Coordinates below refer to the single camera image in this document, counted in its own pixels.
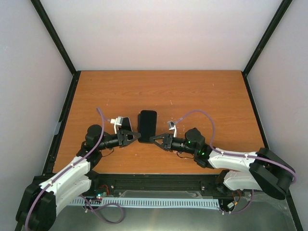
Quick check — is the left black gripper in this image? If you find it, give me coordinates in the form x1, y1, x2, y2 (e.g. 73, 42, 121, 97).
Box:
97, 129, 141, 150

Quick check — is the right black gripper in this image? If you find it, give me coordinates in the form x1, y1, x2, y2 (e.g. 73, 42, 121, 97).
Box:
150, 133, 197, 154

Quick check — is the white phone case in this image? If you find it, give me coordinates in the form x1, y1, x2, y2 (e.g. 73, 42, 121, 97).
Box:
116, 116, 133, 132

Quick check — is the black phone case front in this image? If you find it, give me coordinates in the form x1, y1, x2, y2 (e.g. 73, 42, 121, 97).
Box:
139, 109, 158, 143

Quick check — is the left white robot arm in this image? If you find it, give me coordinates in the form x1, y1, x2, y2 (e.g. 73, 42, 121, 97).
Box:
15, 125, 141, 231

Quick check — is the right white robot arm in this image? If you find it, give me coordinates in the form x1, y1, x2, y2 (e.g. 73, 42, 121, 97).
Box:
150, 128, 295, 200

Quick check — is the small green circuit board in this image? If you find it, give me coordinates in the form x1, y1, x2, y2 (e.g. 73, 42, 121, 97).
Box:
96, 192, 108, 200

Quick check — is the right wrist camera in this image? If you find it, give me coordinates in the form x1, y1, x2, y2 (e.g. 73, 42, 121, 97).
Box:
167, 121, 177, 138

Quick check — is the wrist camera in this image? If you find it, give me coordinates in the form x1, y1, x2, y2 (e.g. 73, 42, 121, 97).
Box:
110, 116, 124, 133
167, 121, 177, 138

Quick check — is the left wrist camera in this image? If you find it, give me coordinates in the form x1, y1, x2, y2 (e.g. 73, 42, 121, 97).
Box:
110, 116, 124, 133

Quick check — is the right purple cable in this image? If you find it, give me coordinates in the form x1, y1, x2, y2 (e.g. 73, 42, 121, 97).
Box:
174, 110, 296, 215

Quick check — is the purple cable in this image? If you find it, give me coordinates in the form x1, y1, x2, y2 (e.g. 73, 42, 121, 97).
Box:
25, 107, 125, 231
174, 110, 296, 215

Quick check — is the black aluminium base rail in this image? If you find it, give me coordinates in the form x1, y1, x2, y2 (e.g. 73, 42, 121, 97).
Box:
86, 173, 233, 198

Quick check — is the light blue cable duct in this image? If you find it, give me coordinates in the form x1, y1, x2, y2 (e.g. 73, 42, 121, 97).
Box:
69, 196, 220, 209

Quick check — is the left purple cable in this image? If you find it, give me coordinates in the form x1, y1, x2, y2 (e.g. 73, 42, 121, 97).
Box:
25, 107, 125, 231

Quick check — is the left black frame post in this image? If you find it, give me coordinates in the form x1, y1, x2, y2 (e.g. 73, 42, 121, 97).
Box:
30, 0, 81, 77

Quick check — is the black frame post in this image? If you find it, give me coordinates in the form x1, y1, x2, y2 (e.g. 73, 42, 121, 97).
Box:
30, 0, 81, 77
242, 0, 293, 77

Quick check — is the right black frame post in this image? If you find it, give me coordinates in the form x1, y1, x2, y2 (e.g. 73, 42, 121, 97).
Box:
242, 0, 293, 77

